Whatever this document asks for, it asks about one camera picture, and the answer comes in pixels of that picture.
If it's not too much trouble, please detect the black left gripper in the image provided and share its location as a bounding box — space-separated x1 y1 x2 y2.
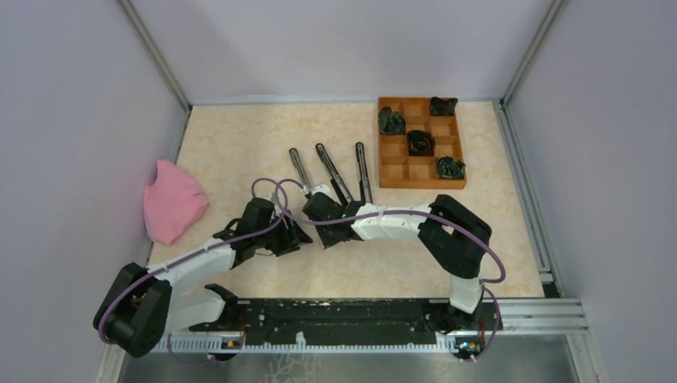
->
255 208 312 256

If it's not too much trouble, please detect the black stapler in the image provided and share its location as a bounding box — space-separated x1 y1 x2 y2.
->
355 141 373 203
315 143 354 205

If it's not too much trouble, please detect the grey silver stapler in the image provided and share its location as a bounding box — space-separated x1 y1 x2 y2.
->
288 148 312 198

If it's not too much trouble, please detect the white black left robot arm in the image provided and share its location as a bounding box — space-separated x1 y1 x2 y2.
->
93 198 313 357

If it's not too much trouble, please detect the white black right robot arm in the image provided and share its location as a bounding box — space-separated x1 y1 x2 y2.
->
303 192 493 329

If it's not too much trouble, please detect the wooden compartment tray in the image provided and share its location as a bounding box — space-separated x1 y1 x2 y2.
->
376 97 468 190

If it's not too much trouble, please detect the green camouflage rolled sock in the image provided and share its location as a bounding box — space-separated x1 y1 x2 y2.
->
378 107 406 136

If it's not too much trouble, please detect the pink cloth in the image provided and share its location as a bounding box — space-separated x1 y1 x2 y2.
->
143 160 210 245

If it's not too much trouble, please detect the blue green rolled sock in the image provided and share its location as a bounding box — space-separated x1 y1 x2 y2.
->
436 156 465 180

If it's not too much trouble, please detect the dark rolled sock back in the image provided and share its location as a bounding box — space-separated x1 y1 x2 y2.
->
429 97 459 116

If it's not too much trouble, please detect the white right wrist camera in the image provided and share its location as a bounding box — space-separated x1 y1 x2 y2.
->
303 184 331 198

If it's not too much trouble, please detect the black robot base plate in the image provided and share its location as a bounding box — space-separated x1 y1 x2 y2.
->
189 284 503 361

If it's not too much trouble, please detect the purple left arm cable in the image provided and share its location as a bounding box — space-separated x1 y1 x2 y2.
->
97 177 290 368

